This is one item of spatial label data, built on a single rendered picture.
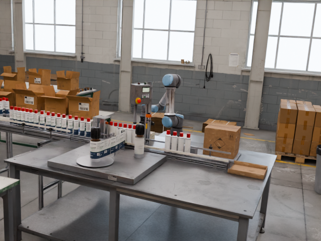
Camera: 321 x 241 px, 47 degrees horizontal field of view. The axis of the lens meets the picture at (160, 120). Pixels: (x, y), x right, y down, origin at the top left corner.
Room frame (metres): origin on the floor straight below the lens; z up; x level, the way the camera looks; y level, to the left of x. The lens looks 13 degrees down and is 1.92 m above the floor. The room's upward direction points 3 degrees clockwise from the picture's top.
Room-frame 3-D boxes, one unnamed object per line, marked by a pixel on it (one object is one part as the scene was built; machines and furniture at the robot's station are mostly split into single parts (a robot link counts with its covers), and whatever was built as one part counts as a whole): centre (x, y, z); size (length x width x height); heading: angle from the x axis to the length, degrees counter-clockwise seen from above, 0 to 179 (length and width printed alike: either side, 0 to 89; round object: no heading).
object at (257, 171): (3.08, -0.78, 0.85); 0.30 x 0.26 x 0.04; 68
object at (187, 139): (3.30, -0.26, 0.98); 0.05 x 0.05 x 0.20
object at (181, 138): (3.32, -0.20, 0.98); 0.05 x 0.05 x 0.20
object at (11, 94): (5.50, 2.33, 0.97); 0.44 x 0.38 x 0.37; 167
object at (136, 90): (3.58, 0.21, 1.38); 0.17 x 0.10 x 0.19; 123
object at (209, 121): (7.85, -1.28, 0.11); 0.65 x 0.54 x 0.22; 69
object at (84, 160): (2.97, 0.53, 0.89); 0.31 x 0.31 x 0.01
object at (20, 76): (7.88, 3.14, 0.97); 0.51 x 0.36 x 0.37; 165
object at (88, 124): (3.70, 0.73, 0.98); 0.05 x 0.05 x 0.20
